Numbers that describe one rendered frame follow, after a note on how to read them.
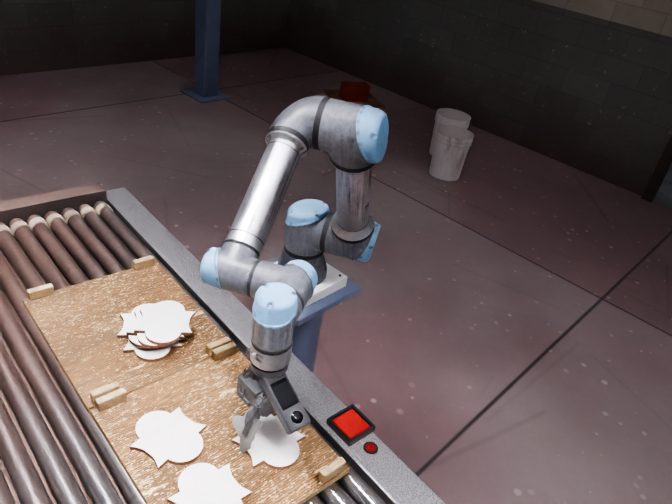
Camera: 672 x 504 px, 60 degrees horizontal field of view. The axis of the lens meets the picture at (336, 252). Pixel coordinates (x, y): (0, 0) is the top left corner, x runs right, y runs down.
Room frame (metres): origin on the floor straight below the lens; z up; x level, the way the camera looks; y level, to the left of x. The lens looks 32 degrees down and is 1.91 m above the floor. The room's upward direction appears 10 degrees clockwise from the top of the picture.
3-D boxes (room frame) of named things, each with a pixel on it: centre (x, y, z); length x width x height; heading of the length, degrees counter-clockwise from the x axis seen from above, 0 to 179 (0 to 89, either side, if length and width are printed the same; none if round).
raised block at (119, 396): (0.80, 0.40, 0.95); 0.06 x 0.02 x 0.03; 136
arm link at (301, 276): (0.90, 0.09, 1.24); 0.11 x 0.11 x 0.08; 79
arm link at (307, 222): (1.43, 0.09, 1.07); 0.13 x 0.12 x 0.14; 79
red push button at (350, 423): (0.87, -0.10, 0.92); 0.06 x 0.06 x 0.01; 46
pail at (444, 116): (4.88, -0.79, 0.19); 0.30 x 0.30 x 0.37
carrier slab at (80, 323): (1.05, 0.47, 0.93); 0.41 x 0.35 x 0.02; 46
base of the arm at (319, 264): (1.43, 0.09, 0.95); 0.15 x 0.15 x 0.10
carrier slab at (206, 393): (0.76, 0.17, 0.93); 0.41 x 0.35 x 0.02; 46
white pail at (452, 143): (4.45, -0.76, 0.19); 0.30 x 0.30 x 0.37
